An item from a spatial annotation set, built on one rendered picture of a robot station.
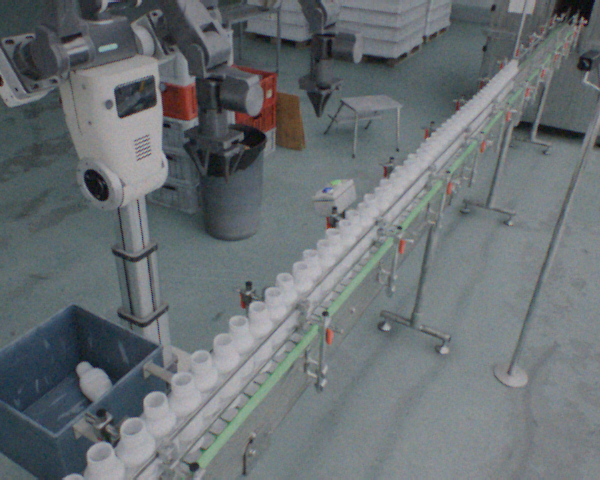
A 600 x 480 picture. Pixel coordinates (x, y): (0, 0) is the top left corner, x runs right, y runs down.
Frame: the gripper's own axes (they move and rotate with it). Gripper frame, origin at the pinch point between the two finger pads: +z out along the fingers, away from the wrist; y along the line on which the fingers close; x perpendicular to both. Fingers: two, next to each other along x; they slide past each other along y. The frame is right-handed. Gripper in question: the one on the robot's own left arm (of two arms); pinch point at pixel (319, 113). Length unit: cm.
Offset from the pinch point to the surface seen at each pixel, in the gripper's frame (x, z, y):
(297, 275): 35.3, 25.7, -14.9
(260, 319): 53, 26, -16
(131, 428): 86, 26, -14
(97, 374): 60, 60, 30
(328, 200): -10.1, 30.2, 0.9
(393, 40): -582, 101, 206
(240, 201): -116, 108, 114
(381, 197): -12.4, 25.7, -15.3
